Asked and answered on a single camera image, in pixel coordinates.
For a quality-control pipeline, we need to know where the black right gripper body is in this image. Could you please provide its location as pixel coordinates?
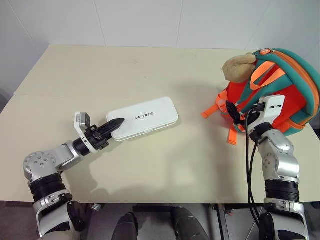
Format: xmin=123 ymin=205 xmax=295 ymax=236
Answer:
xmin=234 ymin=109 xmax=264 ymax=131

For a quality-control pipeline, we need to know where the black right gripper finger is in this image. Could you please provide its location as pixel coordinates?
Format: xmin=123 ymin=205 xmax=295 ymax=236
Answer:
xmin=225 ymin=99 xmax=240 ymax=125

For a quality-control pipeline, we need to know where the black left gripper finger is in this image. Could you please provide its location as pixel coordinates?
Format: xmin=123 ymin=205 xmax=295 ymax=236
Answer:
xmin=98 ymin=117 xmax=125 ymax=137

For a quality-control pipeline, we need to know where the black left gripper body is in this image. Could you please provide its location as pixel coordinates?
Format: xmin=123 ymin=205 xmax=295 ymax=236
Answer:
xmin=83 ymin=124 xmax=112 ymax=151

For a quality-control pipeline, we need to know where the white Unitree box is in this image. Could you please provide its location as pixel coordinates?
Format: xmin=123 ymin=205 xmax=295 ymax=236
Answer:
xmin=106 ymin=96 xmax=180 ymax=143

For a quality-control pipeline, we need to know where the orange and teal backpack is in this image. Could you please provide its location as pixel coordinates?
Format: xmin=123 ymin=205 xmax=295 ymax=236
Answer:
xmin=201 ymin=47 xmax=320 ymax=146

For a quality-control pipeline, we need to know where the beige plush toy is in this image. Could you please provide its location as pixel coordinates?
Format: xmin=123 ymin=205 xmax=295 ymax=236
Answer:
xmin=221 ymin=51 xmax=258 ymax=83

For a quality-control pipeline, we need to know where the dark rounded shape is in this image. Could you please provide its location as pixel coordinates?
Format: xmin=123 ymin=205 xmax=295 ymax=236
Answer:
xmin=116 ymin=211 xmax=141 ymax=240
xmin=171 ymin=206 xmax=209 ymax=240

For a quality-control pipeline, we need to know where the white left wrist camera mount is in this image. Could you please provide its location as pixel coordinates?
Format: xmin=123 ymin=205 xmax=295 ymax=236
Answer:
xmin=74 ymin=111 xmax=97 ymax=153

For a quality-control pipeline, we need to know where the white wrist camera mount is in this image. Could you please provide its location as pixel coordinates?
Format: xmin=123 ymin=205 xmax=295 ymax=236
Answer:
xmin=257 ymin=94 xmax=286 ymax=125
xmin=74 ymin=111 xmax=97 ymax=153

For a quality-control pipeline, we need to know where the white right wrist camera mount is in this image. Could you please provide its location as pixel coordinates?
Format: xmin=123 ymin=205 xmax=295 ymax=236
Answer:
xmin=257 ymin=94 xmax=286 ymax=125

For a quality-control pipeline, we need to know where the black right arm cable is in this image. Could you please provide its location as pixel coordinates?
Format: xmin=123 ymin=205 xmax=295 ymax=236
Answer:
xmin=244 ymin=103 xmax=264 ymax=233

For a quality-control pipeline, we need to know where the black table frame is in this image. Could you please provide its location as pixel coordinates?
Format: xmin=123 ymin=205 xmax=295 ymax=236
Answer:
xmin=210 ymin=203 xmax=235 ymax=240

